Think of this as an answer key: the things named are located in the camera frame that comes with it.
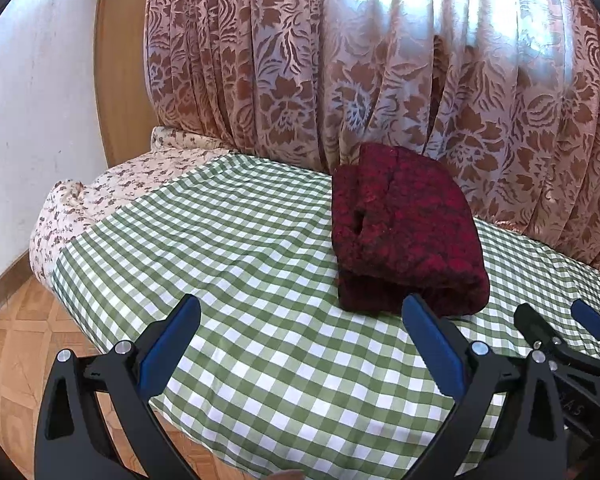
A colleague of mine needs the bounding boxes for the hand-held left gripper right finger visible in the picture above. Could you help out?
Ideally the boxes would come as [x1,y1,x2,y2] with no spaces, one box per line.
[401,294,572,480]

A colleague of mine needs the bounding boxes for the brown floral curtain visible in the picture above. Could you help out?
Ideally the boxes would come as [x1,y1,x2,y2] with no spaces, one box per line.
[144,0,600,272]

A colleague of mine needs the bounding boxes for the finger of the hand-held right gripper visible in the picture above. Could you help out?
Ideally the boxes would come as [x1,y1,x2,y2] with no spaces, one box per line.
[513,304,565,358]
[570,299,600,347]

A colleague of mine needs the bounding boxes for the wooden door frame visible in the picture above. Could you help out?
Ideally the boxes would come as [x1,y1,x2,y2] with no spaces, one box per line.
[94,0,156,167]

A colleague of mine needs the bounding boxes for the dark red knitted sweater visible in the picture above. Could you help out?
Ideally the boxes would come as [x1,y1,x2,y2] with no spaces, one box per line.
[331,142,490,317]

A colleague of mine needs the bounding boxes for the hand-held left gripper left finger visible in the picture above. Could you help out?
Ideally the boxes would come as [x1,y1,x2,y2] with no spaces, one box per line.
[34,293,202,480]

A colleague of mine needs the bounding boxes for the green checked blanket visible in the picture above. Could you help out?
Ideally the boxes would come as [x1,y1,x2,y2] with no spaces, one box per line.
[52,154,600,480]

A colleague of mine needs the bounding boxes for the floral bed sheet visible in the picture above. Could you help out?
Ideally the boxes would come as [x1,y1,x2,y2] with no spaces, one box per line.
[29,126,231,286]

